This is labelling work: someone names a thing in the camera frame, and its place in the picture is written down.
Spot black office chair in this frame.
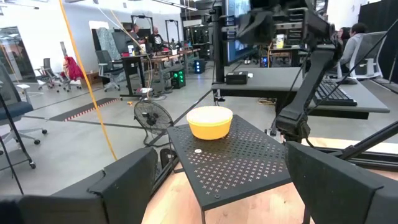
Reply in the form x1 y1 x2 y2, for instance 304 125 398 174
35 57 63 93

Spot computer tower blue lights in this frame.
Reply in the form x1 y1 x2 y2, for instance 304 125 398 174
194 58 206 75

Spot cardboard box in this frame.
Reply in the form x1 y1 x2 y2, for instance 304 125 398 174
80 72 102 88

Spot yellow hanging cable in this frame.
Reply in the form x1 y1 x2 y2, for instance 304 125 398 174
58 0 118 161

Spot yellow mini bowl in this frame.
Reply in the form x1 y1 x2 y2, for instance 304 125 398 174
186 105 234 141

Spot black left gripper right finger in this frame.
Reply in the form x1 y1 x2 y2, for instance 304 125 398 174
284 140 398 224

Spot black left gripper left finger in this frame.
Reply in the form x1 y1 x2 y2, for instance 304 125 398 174
0 146 159 224

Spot black floor fan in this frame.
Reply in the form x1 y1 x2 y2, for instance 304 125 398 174
132 88 175 147

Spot grey desk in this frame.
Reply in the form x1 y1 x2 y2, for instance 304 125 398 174
211 66 391 121

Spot black perforated metal rack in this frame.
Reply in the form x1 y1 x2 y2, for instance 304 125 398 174
166 114 293 224

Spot small black box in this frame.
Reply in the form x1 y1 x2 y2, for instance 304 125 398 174
225 70 249 85

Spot blue seat office chair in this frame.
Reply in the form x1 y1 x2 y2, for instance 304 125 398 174
0 60 49 170

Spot black computer keyboard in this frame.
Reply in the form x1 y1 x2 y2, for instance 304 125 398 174
312 78 358 107

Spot black computer monitor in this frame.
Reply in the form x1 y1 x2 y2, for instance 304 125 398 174
221 0 271 65

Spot red jacket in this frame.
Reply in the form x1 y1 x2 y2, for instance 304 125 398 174
62 55 85 82

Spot computer tower green lights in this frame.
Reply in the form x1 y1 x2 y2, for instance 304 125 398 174
170 68 187 90

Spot long wooden desk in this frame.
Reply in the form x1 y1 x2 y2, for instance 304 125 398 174
119 48 203 98

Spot black monitor stand pole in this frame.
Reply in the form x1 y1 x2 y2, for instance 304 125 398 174
211 6 226 83

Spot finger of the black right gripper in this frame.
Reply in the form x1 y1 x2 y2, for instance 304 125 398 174
237 10 275 47
274 7 310 45

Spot grey office chair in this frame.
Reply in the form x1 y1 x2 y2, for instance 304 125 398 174
95 49 125 93

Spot white mesh office chair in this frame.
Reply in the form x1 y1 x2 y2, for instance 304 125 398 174
348 30 388 80

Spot person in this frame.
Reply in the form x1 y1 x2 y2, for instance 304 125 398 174
127 24 147 54
148 26 165 52
337 26 352 47
340 22 369 74

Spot black striped floor mat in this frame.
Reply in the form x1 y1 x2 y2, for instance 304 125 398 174
49 97 121 123

